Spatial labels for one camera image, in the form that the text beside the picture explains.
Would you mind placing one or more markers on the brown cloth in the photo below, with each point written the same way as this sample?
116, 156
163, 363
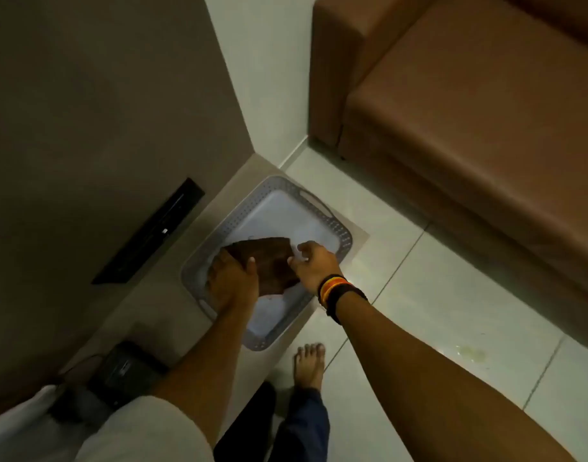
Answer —
270, 264

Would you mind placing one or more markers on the person's right thumb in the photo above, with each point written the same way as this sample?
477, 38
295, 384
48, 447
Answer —
294, 268

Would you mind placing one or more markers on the black slim wall device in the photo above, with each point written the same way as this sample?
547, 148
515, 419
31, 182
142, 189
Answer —
154, 228

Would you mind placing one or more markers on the person's bare foot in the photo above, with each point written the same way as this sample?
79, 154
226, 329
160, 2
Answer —
310, 368

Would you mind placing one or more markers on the black box device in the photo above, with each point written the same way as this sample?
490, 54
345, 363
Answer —
125, 370

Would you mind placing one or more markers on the person's left thumb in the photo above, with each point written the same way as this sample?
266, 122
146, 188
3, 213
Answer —
252, 270

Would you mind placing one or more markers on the brown leather sofa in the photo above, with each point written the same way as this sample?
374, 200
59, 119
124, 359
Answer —
467, 115

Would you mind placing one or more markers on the black wristband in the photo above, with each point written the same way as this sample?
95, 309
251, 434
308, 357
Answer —
344, 298

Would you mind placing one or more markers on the person's white shirt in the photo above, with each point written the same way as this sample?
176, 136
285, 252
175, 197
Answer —
106, 433

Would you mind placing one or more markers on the orange red thread wristband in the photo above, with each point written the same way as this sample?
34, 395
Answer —
333, 288

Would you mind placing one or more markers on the person's dark blue trousers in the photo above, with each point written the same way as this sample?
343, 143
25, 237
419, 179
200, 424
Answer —
294, 428

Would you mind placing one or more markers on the person's left hand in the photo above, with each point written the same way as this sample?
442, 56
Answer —
234, 288

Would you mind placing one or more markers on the person's left forearm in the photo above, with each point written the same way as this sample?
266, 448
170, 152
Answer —
212, 360

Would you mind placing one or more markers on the person's right hand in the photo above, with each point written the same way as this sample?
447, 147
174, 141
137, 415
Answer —
318, 267

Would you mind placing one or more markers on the person's right forearm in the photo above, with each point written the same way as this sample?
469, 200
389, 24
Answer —
419, 370

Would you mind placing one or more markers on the grey perforated plastic basket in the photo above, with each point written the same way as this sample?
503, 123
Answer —
289, 211

